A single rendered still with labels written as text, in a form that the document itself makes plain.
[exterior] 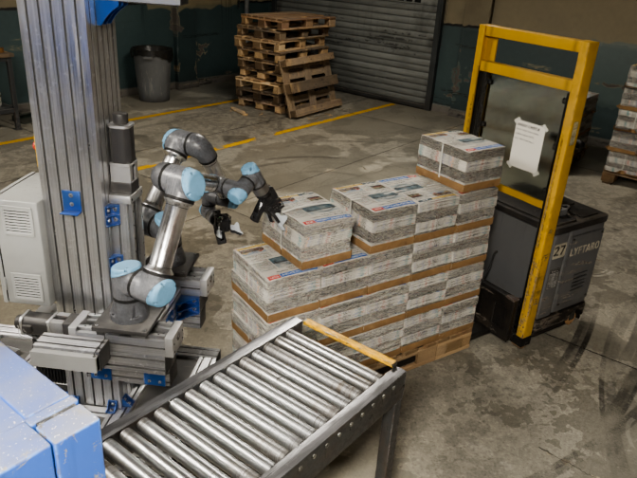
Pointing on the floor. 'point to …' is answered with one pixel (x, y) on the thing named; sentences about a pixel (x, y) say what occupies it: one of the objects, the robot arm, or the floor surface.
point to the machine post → (71, 438)
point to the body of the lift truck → (517, 239)
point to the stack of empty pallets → (270, 89)
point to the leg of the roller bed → (388, 441)
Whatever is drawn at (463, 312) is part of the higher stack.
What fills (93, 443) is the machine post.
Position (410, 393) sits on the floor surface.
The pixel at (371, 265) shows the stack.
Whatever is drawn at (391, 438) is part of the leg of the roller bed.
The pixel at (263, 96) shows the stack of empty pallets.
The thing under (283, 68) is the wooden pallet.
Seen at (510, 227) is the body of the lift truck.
